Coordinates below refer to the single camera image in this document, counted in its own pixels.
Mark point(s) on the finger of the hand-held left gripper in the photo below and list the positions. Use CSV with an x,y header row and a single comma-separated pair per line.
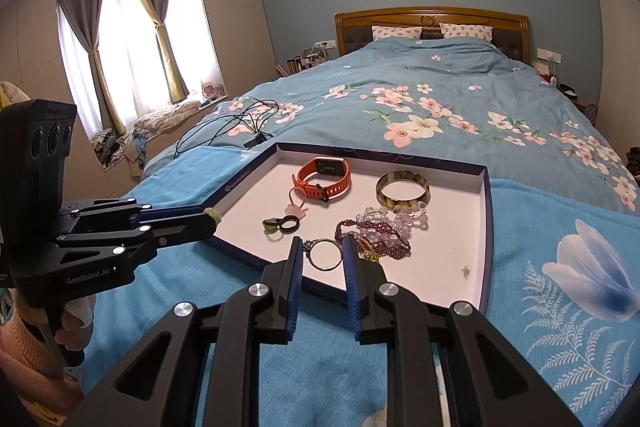
x,y
185,229
100,208

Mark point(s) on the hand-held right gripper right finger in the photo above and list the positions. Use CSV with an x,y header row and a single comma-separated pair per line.
x,y
352,287

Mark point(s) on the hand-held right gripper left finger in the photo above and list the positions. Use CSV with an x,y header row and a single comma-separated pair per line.
x,y
292,287

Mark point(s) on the green jade pendant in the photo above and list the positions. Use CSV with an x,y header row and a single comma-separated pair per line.
x,y
213,214

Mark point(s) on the green bead charm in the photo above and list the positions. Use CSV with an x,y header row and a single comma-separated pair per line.
x,y
369,256

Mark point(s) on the dark blue box tray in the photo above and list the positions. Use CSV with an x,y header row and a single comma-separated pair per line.
x,y
440,247

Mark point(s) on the person's left forearm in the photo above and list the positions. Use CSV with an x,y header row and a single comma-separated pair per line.
x,y
25,357

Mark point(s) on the person's left hand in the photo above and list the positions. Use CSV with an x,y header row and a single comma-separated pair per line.
x,y
72,332

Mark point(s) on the pile of mixed clothes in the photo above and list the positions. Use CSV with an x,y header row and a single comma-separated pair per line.
x,y
117,149

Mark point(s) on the amber bangle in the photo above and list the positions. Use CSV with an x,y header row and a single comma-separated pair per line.
x,y
381,192

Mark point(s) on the orange smartwatch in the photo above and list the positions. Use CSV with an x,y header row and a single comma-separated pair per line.
x,y
320,189

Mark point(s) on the folded quilted cloth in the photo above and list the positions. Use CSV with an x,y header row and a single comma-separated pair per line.
x,y
167,116

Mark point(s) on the small gold trinket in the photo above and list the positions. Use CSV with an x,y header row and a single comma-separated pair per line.
x,y
466,272

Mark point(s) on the small pink fan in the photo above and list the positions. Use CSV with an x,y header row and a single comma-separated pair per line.
x,y
210,91

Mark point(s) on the white sheer curtain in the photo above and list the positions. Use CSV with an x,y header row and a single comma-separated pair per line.
x,y
130,52

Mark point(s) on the light blue flower blanket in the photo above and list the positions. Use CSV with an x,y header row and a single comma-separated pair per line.
x,y
525,357

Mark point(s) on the bedside cosmetics clutter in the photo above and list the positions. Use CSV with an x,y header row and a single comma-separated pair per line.
x,y
300,63

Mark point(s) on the blue floral duvet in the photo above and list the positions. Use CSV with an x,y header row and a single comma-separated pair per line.
x,y
400,72

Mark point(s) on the dotted white pillow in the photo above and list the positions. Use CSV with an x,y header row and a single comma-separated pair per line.
x,y
466,32
397,33

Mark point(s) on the wooden headboard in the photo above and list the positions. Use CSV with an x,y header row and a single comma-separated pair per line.
x,y
430,14

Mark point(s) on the dark bedside table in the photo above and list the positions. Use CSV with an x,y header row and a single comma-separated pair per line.
x,y
567,92

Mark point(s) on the white wall socket strip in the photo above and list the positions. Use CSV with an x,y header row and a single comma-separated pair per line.
x,y
325,44

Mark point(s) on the white wall socket panel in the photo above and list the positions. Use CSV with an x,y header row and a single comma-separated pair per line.
x,y
549,54

